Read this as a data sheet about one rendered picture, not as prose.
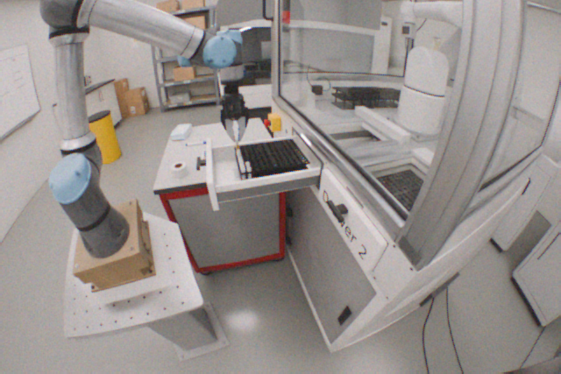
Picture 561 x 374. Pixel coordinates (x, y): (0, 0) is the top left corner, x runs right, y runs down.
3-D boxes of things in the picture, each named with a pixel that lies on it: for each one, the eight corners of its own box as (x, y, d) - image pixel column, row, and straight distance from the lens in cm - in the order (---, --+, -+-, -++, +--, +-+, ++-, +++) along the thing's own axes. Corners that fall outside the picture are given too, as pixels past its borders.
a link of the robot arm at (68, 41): (68, 201, 69) (45, -18, 64) (74, 175, 82) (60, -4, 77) (105, 193, 66) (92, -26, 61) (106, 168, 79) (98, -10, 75)
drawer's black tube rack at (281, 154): (242, 190, 70) (240, 172, 66) (236, 161, 84) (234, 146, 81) (308, 178, 74) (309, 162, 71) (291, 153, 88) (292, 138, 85)
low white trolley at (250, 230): (198, 281, 150) (152, 189, 95) (195, 215, 188) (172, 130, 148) (286, 264, 149) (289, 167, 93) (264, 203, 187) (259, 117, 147)
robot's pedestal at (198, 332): (181, 362, 138) (86, 311, 73) (166, 316, 148) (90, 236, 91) (230, 345, 132) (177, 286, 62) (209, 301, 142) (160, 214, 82)
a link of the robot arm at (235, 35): (209, 32, 72) (234, 31, 75) (211, 67, 72) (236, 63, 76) (219, 30, 65) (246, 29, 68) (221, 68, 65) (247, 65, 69)
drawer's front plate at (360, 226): (366, 273, 55) (381, 246, 46) (318, 197, 70) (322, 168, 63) (372, 271, 56) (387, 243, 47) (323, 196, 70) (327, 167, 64)
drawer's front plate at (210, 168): (214, 212, 67) (206, 182, 60) (210, 161, 90) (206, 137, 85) (219, 211, 67) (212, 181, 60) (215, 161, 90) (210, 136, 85)
